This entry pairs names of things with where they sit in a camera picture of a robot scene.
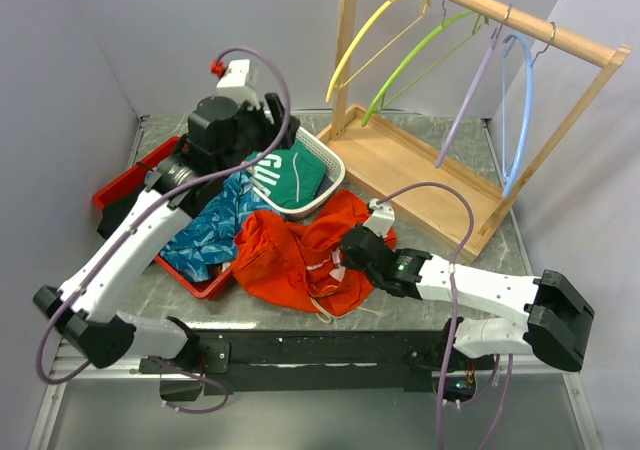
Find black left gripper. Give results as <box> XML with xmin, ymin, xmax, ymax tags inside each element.
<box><xmin>217</xmin><ymin>91</ymin><xmax>301</xmax><ymax>177</ymax></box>

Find orange drawstring shorts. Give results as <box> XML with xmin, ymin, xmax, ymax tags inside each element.
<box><xmin>231</xmin><ymin>189</ymin><xmax>374</xmax><ymax>322</ymax></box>

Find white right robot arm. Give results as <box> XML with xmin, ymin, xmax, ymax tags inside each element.
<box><xmin>340</xmin><ymin>225</ymin><xmax>595</xmax><ymax>372</ymax></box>

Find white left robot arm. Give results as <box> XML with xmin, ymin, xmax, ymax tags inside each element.
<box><xmin>33</xmin><ymin>91</ymin><xmax>291</xmax><ymax>372</ymax></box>

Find green shorts with white letters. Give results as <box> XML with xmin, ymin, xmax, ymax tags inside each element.
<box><xmin>247</xmin><ymin>142</ymin><xmax>325</xmax><ymax>209</ymax></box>

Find blue patterned shorts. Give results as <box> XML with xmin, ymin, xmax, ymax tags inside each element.
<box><xmin>159</xmin><ymin>172</ymin><xmax>277</xmax><ymax>283</ymax></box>

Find purple plastic hanger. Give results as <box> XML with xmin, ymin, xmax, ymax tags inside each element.
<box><xmin>434</xmin><ymin>23</ymin><xmax>504</xmax><ymax>168</ymax></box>

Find blue plastic hanger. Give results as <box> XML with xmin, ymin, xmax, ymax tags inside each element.
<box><xmin>500</xmin><ymin>31</ymin><xmax>542</xmax><ymax>199</ymax></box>

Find green plastic hanger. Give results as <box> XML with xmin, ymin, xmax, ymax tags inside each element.
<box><xmin>360</xmin><ymin>10</ymin><xmax>490</xmax><ymax>128</ymax></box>

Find white perforated plastic basket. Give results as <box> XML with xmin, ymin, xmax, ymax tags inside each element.
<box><xmin>262</xmin><ymin>126</ymin><xmax>346</xmax><ymax>220</ymax></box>

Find wooden clothes rack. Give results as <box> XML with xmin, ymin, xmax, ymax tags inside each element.
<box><xmin>319</xmin><ymin>0</ymin><xmax>631</xmax><ymax>261</ymax></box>

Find black garment in tray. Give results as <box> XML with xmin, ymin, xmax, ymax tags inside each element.
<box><xmin>97</xmin><ymin>186</ymin><xmax>143</xmax><ymax>239</ymax></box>

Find red plastic tray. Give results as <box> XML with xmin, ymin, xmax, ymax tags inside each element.
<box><xmin>92</xmin><ymin>136</ymin><xmax>233</xmax><ymax>300</ymax></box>

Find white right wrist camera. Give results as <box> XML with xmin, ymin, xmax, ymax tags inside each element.
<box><xmin>363</xmin><ymin>198</ymin><xmax>395</xmax><ymax>238</ymax></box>

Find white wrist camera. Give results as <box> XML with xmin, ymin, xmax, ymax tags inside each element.
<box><xmin>363</xmin><ymin>198</ymin><xmax>395</xmax><ymax>238</ymax></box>
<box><xmin>216</xmin><ymin>59</ymin><xmax>260</xmax><ymax>109</ymax></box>

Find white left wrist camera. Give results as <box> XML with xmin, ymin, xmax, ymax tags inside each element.
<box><xmin>216</xmin><ymin>59</ymin><xmax>260</xmax><ymax>109</ymax></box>

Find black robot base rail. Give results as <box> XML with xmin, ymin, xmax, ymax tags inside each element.
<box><xmin>139</xmin><ymin>329</ymin><xmax>447</xmax><ymax>403</ymax></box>

